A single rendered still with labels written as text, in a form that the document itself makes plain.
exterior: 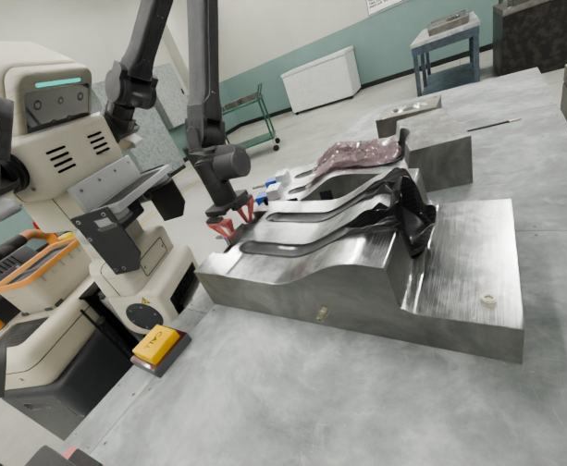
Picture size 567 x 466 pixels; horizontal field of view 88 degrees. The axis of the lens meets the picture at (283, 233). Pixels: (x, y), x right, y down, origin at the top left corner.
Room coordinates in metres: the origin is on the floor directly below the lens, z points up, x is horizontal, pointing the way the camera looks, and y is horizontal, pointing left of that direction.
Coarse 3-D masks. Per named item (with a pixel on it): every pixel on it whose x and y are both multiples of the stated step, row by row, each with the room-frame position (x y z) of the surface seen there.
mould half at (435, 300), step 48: (240, 240) 0.54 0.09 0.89; (288, 240) 0.48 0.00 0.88; (336, 240) 0.36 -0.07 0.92; (384, 240) 0.30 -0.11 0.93; (432, 240) 0.35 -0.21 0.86; (480, 240) 0.31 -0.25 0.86; (240, 288) 0.43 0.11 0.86; (288, 288) 0.36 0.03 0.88; (336, 288) 0.30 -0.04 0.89; (384, 288) 0.26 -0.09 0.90; (432, 288) 0.26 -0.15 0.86; (480, 288) 0.23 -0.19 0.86; (384, 336) 0.27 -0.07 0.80; (432, 336) 0.23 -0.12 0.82; (480, 336) 0.20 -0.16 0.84
